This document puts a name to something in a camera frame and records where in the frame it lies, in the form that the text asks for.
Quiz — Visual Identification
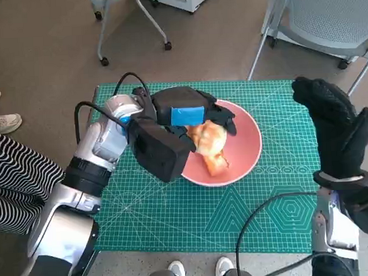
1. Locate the white wheeled cart base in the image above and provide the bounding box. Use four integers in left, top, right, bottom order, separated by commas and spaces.
267, 26, 368, 74

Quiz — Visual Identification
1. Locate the long toy bread loaf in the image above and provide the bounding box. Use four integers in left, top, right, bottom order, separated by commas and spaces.
201, 153, 231, 178

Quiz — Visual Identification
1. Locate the green cutting mat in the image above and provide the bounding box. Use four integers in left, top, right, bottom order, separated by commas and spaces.
87, 74, 324, 264

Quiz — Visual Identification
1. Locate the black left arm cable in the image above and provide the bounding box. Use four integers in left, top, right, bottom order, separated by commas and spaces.
72, 71, 153, 147

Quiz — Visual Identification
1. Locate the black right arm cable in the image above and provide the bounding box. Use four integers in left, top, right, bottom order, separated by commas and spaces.
234, 192, 322, 276
256, 248, 359, 276

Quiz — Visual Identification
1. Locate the left robot hand blue tape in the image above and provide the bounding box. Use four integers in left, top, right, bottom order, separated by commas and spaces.
150, 84, 239, 154

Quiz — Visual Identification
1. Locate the grey mesh chair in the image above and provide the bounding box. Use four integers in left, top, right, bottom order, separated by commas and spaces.
244, 0, 368, 101

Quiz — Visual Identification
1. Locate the person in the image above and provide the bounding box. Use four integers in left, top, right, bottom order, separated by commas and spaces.
0, 125, 68, 237

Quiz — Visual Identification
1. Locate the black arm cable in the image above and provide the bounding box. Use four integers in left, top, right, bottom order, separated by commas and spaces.
234, 192, 322, 276
256, 248, 359, 276
72, 71, 153, 147

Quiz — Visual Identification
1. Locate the grey wheeled chair frame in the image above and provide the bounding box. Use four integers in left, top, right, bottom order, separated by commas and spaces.
88, 0, 173, 68

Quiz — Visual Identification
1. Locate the round toy bread bun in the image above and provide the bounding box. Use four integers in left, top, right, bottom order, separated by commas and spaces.
186, 120, 229, 159

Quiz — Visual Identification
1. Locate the right robot hand black glove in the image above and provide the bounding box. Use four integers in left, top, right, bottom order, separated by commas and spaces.
290, 73, 368, 183

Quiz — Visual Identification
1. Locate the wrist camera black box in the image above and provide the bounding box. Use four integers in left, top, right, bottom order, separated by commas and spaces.
341, 186, 368, 239
128, 114, 199, 184

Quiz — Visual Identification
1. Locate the pink bowl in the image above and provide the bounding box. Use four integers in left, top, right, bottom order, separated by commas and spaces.
178, 97, 265, 189

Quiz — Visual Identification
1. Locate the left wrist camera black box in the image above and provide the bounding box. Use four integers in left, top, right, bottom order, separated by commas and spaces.
128, 114, 199, 184

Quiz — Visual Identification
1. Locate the white appliance cabinet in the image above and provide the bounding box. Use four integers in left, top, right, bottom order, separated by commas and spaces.
137, 0, 219, 15

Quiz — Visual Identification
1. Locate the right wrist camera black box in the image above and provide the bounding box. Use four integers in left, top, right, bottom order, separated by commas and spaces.
341, 186, 368, 239

